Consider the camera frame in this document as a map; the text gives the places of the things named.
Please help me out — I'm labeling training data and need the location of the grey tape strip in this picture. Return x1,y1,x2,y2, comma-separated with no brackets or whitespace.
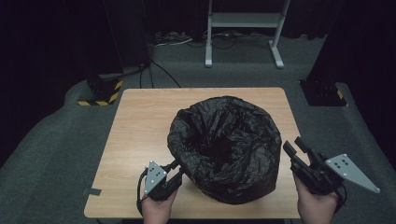
81,187,103,197

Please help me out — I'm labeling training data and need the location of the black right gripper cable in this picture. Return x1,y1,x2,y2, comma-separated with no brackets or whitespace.
333,184,348,215

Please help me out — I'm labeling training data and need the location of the person's left hand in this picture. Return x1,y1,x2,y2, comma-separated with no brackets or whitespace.
140,189,178,224

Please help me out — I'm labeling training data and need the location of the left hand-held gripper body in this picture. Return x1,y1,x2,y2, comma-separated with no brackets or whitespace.
139,160,176,203

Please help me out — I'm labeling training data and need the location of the person's right hand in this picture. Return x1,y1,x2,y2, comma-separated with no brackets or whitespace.
293,174,340,224

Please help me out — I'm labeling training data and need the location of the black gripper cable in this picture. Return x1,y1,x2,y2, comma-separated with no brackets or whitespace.
333,184,348,215
135,167,149,217

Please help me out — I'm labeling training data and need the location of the black yellow striped base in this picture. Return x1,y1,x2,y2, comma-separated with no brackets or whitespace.
77,72,124,107

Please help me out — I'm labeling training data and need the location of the white metal stand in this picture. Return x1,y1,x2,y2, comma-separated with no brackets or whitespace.
204,0,292,69

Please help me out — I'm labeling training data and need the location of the black plastic trash bag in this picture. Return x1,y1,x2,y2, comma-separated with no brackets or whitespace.
166,95,283,205

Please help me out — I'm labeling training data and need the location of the black floor cable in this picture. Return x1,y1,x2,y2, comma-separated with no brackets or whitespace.
138,60,182,90

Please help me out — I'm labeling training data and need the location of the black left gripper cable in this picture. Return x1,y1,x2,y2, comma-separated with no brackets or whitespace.
135,167,149,217

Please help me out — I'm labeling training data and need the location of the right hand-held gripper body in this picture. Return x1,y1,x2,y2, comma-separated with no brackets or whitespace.
290,151,381,197

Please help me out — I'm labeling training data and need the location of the tangle of floor cables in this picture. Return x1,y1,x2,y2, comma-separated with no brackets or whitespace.
153,29,273,50

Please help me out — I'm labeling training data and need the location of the black base with yellow mark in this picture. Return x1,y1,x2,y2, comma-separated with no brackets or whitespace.
298,79,348,107

